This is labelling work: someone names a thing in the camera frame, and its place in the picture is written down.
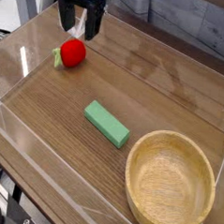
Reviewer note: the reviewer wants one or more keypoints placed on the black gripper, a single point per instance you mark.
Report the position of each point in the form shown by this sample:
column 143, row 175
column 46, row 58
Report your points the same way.
column 95, row 12

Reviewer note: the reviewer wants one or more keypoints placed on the red plush strawberry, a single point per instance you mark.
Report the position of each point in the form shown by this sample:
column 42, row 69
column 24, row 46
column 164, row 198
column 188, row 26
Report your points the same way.
column 70, row 54

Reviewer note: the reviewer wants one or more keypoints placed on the green rectangular block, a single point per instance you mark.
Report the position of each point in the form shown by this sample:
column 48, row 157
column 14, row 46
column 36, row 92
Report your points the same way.
column 106, row 123

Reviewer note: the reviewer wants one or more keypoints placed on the wooden bowl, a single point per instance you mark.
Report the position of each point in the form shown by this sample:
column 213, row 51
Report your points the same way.
column 169, row 180

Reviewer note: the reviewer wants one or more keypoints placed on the grey table leg post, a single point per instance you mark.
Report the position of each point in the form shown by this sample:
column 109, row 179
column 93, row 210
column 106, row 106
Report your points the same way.
column 27, row 10

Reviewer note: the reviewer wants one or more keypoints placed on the clear acrylic tray wall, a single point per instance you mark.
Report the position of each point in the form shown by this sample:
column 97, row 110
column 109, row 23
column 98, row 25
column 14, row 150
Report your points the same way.
column 69, row 170

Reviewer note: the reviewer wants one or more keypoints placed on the black equipment with cable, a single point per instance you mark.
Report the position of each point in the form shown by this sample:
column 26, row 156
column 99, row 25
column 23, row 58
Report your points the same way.
column 14, row 214

